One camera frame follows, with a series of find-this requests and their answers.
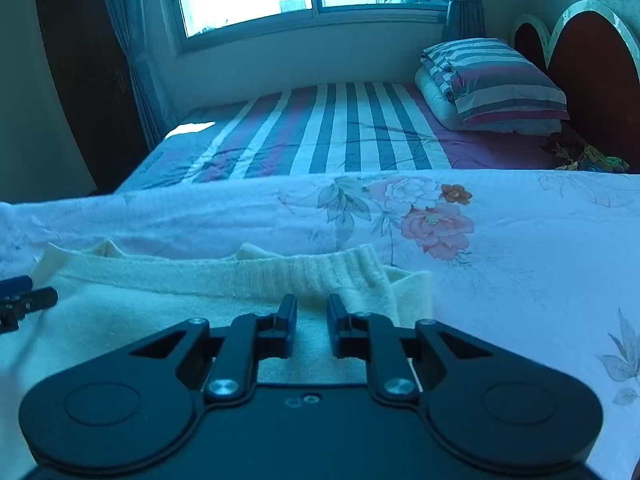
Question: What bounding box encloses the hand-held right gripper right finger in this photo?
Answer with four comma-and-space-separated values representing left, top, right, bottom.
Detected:
326, 294, 502, 406

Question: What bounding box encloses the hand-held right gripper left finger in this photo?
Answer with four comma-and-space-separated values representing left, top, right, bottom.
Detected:
127, 294, 299, 406

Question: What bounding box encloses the cream knitted sweater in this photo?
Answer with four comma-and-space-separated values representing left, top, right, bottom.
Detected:
0, 240, 434, 480

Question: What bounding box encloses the striped bed sheet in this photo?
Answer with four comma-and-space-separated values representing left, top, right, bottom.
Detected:
115, 80, 566, 194

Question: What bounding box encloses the floral bed sheet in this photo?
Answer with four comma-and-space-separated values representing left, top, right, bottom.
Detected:
0, 169, 640, 480

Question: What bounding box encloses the dark wooden door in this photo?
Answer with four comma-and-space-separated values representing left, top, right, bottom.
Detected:
32, 0, 151, 196

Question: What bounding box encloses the folded white quilt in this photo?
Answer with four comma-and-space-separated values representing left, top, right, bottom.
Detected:
415, 66, 564, 136

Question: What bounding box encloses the blue window curtain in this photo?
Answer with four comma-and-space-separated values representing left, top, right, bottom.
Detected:
444, 0, 487, 42
97, 0, 177, 152

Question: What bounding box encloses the striped pillow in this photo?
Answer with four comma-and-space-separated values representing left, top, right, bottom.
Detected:
422, 37, 571, 124

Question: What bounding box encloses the dark colourful floral cloth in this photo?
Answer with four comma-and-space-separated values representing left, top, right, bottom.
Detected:
541, 127, 632, 174

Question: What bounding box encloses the red scalloped headboard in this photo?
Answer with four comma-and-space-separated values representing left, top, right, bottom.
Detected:
512, 0, 640, 162

